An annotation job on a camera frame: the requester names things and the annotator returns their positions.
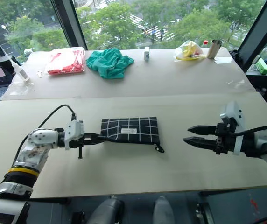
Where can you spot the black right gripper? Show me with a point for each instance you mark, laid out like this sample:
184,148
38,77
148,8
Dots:
224,140

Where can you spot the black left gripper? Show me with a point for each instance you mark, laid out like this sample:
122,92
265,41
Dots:
77,144

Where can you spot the black grid-pattern pouch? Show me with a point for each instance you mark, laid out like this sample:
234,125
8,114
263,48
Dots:
135,127

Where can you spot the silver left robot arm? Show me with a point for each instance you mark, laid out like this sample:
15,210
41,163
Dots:
40,137

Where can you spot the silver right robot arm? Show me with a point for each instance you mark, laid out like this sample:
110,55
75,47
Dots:
264,142

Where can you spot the clear plastic wrapper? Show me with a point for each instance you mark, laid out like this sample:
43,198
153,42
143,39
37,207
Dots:
21,87
237,83

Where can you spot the crumpled green cloth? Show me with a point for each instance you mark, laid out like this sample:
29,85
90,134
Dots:
107,63

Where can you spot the white paper card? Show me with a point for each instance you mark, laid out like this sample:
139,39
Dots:
223,60

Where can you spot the plastic bag of red cloth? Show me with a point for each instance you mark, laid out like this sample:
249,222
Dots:
65,63

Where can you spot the grey rounded shell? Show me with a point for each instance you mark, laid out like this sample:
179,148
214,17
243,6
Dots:
163,210

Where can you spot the yellow plastic bag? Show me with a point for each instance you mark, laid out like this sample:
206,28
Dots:
189,51

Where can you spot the stainless steel cup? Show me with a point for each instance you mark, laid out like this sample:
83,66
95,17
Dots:
214,50

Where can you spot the green box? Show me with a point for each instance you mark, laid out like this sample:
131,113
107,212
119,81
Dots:
263,66

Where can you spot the red bottle cap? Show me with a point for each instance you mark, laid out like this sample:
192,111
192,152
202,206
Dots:
205,42

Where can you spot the clear nozzle squeeze bottle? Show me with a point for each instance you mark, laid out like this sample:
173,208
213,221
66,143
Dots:
22,74

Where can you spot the small white box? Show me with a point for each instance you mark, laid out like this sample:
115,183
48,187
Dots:
147,54

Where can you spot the black round gadget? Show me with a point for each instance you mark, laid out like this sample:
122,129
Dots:
4,61

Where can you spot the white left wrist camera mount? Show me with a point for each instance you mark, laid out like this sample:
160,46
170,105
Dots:
74,130

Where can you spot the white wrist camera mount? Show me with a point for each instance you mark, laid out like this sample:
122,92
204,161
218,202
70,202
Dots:
74,130
233,112

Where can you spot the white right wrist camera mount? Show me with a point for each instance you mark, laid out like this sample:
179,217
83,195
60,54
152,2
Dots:
233,112

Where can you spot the dark window frame post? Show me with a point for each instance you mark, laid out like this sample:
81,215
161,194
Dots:
70,25
257,32

